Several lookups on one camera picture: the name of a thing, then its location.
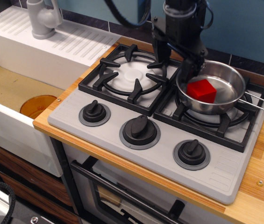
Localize black middle stove knob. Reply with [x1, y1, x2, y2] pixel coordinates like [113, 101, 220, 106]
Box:
[119, 115, 161, 150]

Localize white sink unit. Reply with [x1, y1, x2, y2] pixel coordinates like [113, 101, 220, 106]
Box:
[0, 6, 119, 177]

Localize oven door with handle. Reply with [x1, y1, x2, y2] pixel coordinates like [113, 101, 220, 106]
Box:
[64, 145, 228, 224]

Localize black right stove knob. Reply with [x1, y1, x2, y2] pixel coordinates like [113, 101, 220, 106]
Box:
[173, 139, 211, 171]

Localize black right burner grate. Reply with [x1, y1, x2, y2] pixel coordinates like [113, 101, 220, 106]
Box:
[153, 77, 264, 153]

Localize wooden drawer front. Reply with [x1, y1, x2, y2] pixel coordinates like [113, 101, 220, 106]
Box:
[0, 147, 80, 224]

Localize black left stove knob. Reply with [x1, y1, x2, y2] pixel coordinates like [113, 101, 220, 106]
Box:
[78, 100, 111, 127]

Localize grey stove top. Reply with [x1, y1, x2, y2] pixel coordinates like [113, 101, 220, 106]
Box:
[48, 87, 264, 204]

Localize stainless steel pan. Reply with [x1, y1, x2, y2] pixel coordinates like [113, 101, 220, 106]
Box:
[176, 60, 264, 115]

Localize red cube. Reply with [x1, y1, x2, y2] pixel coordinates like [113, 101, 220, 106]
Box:
[186, 79, 217, 104]

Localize black stove knob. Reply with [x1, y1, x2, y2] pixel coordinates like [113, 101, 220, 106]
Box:
[119, 115, 161, 150]
[78, 100, 111, 127]
[173, 139, 211, 171]

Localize grey toy faucet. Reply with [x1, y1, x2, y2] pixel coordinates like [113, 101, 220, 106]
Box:
[27, 0, 63, 40]

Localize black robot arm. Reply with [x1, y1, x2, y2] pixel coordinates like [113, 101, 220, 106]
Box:
[152, 0, 213, 86]

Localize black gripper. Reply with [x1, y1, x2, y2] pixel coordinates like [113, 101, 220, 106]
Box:
[152, 9, 208, 84]

